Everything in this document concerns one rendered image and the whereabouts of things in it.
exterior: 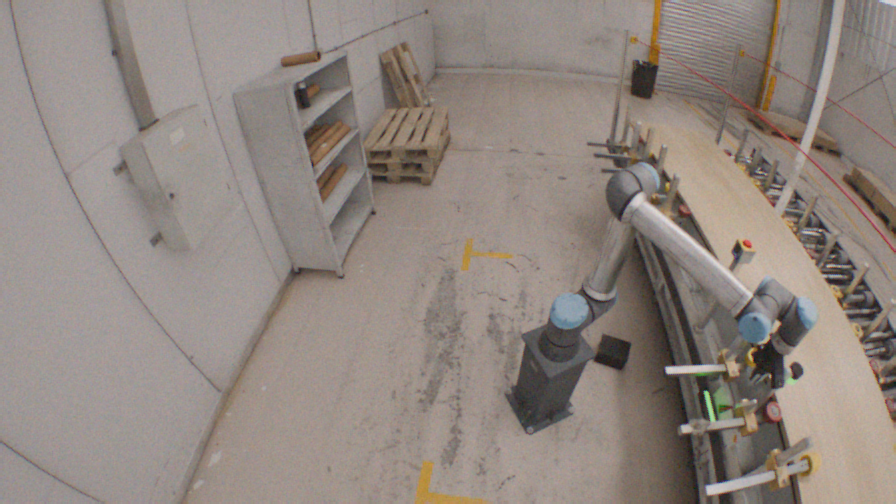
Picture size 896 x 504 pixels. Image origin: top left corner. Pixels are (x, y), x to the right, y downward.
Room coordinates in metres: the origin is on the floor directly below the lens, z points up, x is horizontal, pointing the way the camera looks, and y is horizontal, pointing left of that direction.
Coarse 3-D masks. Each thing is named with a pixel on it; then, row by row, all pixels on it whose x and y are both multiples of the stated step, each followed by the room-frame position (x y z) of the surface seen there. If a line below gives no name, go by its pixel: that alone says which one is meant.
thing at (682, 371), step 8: (664, 368) 0.56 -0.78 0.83; (672, 368) 0.55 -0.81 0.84; (680, 368) 0.54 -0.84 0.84; (688, 368) 0.53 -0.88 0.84; (696, 368) 0.52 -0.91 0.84; (704, 368) 0.51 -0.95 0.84; (712, 368) 0.50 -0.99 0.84; (720, 368) 0.49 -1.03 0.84; (744, 368) 0.46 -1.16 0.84; (664, 376) 0.53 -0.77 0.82; (672, 376) 0.53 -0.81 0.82; (680, 376) 0.52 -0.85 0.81
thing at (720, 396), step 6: (720, 390) 0.43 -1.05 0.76; (726, 390) 0.41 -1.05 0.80; (714, 396) 0.43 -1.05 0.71; (720, 396) 0.41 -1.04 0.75; (726, 396) 0.39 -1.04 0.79; (720, 402) 0.39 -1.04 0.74; (726, 402) 0.37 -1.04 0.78; (720, 414) 0.34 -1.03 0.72; (726, 414) 0.32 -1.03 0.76; (732, 414) 0.31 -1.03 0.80; (720, 420) 0.32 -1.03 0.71; (726, 432) 0.26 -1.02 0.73; (732, 432) 0.24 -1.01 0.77; (726, 438) 0.24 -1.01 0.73; (732, 438) 0.22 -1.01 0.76; (738, 438) 0.20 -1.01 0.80; (726, 444) 0.21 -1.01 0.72; (732, 444) 0.20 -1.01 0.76; (726, 450) 0.19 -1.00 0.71
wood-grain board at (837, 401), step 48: (672, 144) 2.34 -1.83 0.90; (720, 192) 1.64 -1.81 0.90; (720, 240) 1.17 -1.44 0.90; (768, 240) 1.14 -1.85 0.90; (816, 288) 0.73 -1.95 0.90; (768, 336) 0.54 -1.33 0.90; (816, 336) 0.46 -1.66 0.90; (816, 384) 0.25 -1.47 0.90; (864, 384) 0.12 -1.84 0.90; (816, 432) 0.06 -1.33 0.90; (864, 432) -0.07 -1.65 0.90; (816, 480) -0.11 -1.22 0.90; (864, 480) -0.25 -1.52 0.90
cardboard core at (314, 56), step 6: (294, 54) 2.63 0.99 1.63; (300, 54) 2.59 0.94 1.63; (306, 54) 2.57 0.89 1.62; (312, 54) 2.56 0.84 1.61; (318, 54) 2.62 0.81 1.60; (282, 60) 2.60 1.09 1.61; (288, 60) 2.59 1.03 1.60; (294, 60) 2.58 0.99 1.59; (300, 60) 2.57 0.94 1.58; (306, 60) 2.56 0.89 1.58; (312, 60) 2.56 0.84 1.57; (318, 60) 2.57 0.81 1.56; (282, 66) 2.62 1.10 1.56
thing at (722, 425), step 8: (760, 416) 0.24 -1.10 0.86; (688, 424) 0.31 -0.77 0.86; (712, 424) 0.28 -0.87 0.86; (720, 424) 0.27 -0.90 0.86; (728, 424) 0.26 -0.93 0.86; (736, 424) 0.25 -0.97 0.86; (744, 424) 0.23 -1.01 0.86; (760, 424) 0.21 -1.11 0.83; (680, 432) 0.29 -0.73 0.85; (688, 432) 0.28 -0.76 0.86; (704, 432) 0.27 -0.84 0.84
